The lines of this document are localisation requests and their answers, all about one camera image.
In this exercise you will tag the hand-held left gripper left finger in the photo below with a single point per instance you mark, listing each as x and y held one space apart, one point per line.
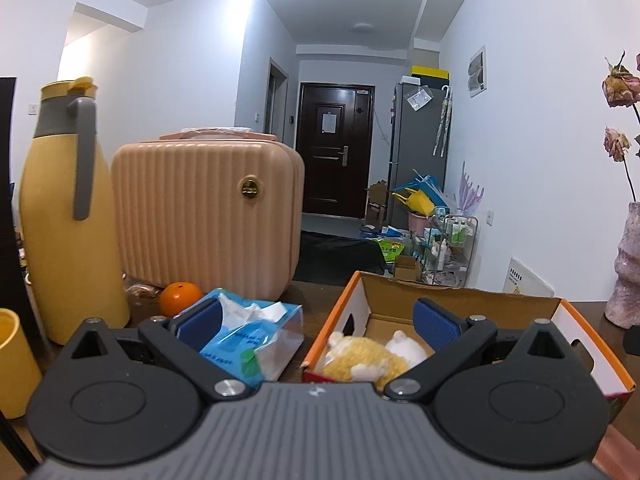
200 321

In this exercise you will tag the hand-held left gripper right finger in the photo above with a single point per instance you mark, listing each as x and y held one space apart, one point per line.
437 325

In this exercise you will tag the red cardboard box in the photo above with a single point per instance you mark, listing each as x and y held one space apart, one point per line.
500 305

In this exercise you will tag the yellow plush toy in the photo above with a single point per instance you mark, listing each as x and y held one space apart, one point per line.
360 355

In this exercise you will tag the orange fruit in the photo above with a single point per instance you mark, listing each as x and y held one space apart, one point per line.
177 297

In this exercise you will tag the blue tissue pack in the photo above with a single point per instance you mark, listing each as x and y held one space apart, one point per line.
240 345

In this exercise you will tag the brown snack packet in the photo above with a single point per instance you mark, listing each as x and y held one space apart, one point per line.
142 292

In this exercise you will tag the small cardboard box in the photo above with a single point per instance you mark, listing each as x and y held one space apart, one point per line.
407 267

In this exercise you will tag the green bag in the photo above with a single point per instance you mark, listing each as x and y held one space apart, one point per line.
390 251

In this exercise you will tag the white board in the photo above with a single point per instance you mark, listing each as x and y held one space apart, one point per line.
530 277

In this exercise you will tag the pink bucket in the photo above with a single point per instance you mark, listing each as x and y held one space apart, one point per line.
420 221

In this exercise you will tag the pink ribbed suitcase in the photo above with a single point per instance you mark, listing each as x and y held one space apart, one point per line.
200 210

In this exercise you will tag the dark floor mat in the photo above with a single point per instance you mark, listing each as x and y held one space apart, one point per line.
335 257

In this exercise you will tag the brown cardboard box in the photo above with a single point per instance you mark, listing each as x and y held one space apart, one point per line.
376 200

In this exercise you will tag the yellow thermos jug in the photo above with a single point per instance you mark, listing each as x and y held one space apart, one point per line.
65 210

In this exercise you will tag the grey refrigerator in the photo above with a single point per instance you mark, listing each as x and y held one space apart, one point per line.
415 150

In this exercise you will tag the dark brown door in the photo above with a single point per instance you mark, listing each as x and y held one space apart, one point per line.
330 170

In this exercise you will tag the yellow mug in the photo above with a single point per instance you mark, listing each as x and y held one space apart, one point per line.
15 360

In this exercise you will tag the pink textured vase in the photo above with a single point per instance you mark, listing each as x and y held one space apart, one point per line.
627 270

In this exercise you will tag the white folded umbrella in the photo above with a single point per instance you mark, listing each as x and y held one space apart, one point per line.
444 120

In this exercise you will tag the clear plastic bag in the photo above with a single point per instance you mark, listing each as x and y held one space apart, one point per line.
419 97

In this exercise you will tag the paper sheet on door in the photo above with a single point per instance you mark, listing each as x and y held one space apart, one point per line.
328 123

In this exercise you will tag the black paper bag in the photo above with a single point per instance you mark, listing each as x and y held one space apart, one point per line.
7 160

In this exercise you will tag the yellow box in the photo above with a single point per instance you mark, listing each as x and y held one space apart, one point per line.
430 72

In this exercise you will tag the dried rose bouquet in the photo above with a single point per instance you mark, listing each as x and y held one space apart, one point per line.
620 87

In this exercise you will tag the ceiling lamp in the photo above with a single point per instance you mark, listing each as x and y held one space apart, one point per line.
363 27

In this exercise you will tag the white wall socket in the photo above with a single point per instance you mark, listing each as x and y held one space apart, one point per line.
490 218

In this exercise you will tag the purple butterfly wall decoration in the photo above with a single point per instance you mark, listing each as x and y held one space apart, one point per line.
470 195

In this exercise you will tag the framed wall picture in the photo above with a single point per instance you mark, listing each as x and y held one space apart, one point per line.
477 71

